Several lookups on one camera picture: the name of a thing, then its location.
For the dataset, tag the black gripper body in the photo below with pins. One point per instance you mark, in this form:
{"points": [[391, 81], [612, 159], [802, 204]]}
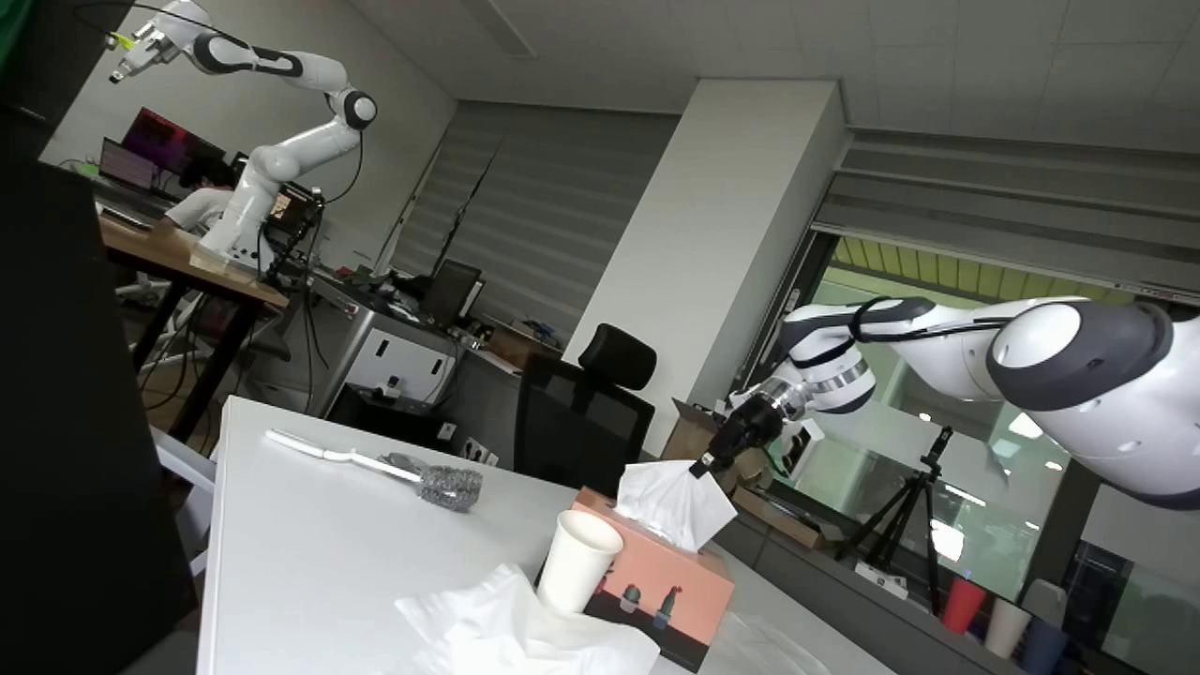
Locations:
{"points": [[772, 419]]}

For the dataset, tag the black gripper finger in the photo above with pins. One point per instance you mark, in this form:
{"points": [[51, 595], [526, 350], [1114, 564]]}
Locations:
{"points": [[714, 454], [744, 437]]}

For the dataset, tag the white tissue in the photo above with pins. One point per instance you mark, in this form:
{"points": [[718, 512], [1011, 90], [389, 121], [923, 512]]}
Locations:
{"points": [[668, 502]]}

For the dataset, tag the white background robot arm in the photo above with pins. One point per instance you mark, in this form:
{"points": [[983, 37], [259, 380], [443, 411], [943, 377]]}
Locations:
{"points": [[282, 150]]}

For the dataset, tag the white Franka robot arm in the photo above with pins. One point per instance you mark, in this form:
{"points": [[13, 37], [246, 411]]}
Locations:
{"points": [[1074, 377]]}

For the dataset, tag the open cardboard box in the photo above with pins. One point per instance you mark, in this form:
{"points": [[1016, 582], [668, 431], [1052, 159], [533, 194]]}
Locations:
{"points": [[707, 437]]}

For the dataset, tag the orange printed tissue box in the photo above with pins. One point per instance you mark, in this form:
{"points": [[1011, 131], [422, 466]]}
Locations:
{"points": [[662, 595]]}

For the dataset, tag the black office chair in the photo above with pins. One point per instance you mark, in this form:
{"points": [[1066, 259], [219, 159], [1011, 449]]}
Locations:
{"points": [[583, 419], [622, 356]]}

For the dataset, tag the white paper cup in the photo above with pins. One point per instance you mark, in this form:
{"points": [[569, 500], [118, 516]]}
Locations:
{"points": [[581, 564]]}

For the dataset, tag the grey low cabinet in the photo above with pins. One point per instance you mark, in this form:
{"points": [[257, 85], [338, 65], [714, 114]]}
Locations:
{"points": [[851, 602]]}

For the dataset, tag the clear plastic bag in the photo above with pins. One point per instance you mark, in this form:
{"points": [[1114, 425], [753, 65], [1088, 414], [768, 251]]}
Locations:
{"points": [[512, 625]]}

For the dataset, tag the red cup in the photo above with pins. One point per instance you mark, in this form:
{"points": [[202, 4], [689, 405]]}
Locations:
{"points": [[962, 605]]}

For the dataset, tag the white plastic cup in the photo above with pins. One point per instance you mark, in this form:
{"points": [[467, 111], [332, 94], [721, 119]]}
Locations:
{"points": [[1008, 629]]}

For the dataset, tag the white drawer cabinet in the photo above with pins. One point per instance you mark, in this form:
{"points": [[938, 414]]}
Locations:
{"points": [[396, 356]]}

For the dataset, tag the blue cup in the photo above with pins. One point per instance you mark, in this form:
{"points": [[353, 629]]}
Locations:
{"points": [[1044, 647]]}

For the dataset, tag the wooden desk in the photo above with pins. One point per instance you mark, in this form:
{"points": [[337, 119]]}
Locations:
{"points": [[191, 255]]}

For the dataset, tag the dark laptop screen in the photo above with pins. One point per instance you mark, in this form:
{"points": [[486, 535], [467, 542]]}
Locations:
{"points": [[157, 146]]}

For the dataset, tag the black camera tripod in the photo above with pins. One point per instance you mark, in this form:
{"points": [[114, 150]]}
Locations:
{"points": [[902, 507]]}

